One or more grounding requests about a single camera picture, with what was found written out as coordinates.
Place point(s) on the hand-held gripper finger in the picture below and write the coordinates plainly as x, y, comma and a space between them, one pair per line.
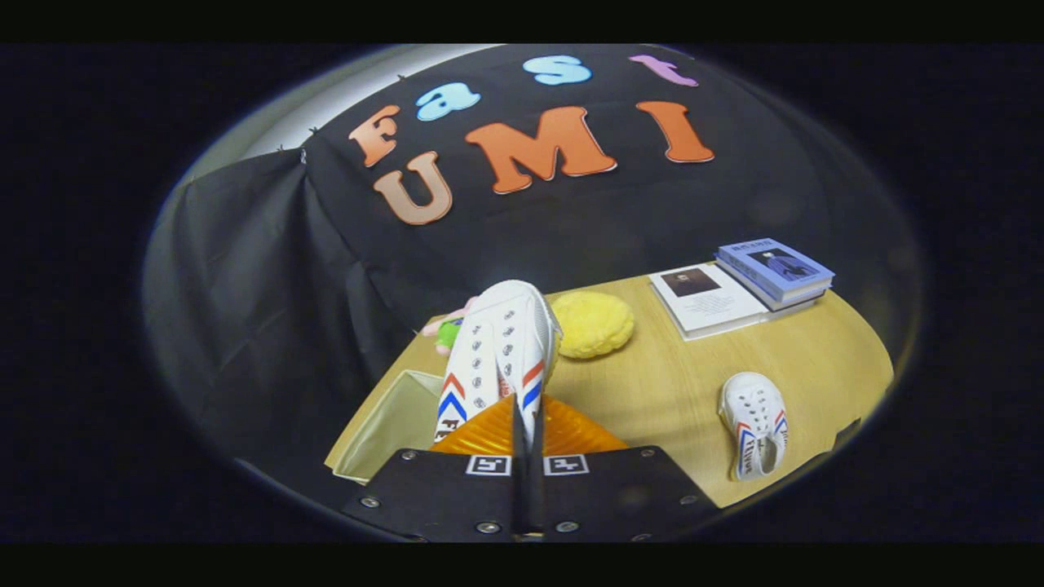
519, 497
538, 497

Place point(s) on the cream fabric storage box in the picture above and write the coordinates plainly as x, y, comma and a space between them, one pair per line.
391, 424

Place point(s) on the yellow round plush toy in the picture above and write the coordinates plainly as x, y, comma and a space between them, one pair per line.
593, 324

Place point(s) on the black tape patch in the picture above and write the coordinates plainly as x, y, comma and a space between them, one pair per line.
847, 434

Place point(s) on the blue book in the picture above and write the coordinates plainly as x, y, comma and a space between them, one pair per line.
775, 265

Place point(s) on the white striped sneaker shoe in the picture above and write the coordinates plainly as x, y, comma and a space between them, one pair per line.
510, 326
754, 408

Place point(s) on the pink and green plush toy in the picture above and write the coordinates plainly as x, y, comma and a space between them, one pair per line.
447, 334

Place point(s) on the black backdrop cloth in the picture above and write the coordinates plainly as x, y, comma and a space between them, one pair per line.
269, 285

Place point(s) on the white book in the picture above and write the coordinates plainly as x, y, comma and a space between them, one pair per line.
710, 302

